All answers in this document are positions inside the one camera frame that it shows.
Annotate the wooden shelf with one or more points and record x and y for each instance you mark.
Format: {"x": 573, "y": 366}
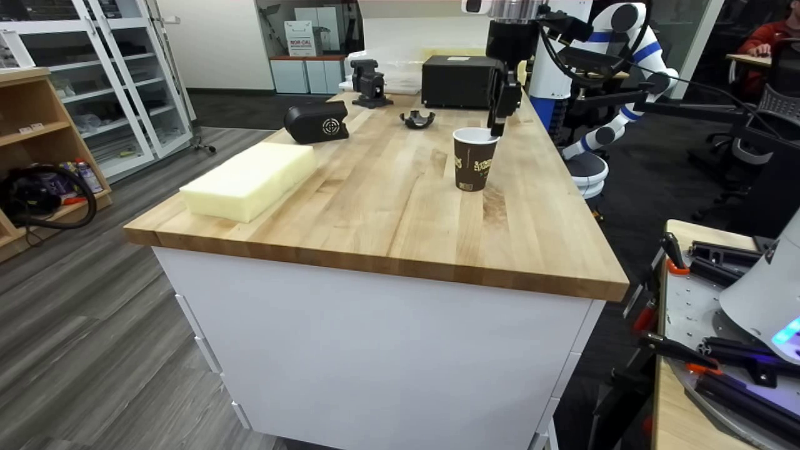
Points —
{"x": 31, "y": 106}

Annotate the black box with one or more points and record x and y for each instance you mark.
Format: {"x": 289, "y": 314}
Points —
{"x": 456, "y": 81}

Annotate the black aluminium rail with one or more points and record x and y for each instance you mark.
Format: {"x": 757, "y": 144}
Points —
{"x": 725, "y": 257}
{"x": 750, "y": 359}
{"x": 744, "y": 403}

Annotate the white glass door cabinet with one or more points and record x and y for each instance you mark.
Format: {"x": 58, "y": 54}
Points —
{"x": 112, "y": 75}

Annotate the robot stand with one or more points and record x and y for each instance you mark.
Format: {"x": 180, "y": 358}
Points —
{"x": 684, "y": 312}

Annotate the white low cabinet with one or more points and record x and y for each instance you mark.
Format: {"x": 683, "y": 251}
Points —
{"x": 306, "y": 75}

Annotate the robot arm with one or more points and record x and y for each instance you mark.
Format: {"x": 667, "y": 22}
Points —
{"x": 759, "y": 294}

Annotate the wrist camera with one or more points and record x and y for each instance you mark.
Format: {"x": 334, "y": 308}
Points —
{"x": 565, "y": 26}

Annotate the office chair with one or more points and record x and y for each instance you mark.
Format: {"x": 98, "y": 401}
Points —
{"x": 781, "y": 106}

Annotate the small black curved holder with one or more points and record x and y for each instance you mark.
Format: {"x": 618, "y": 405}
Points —
{"x": 417, "y": 120}

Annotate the white and blue robot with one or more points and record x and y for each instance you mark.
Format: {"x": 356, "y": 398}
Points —
{"x": 644, "y": 53}

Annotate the black device with target print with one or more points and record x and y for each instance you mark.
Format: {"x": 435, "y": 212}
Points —
{"x": 315, "y": 122}

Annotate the black and orange clamp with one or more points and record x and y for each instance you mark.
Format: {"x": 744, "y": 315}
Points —
{"x": 678, "y": 351}
{"x": 675, "y": 256}

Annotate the black bench vise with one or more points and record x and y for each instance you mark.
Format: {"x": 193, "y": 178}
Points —
{"x": 370, "y": 81}

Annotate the white and red sign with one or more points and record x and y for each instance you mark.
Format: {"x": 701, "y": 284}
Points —
{"x": 299, "y": 39}

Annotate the brown paper coffee cup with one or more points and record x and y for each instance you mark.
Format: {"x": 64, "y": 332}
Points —
{"x": 474, "y": 162}

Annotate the wooden desk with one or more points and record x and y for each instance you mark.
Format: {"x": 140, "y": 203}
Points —
{"x": 750, "y": 60}

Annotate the person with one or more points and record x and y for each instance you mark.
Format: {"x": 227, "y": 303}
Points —
{"x": 772, "y": 40}

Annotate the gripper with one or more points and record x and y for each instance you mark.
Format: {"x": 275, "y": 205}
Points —
{"x": 511, "y": 42}

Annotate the pale yellow foam block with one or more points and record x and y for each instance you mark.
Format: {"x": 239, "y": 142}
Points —
{"x": 250, "y": 180}

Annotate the spray can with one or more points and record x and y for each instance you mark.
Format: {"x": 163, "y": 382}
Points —
{"x": 89, "y": 176}

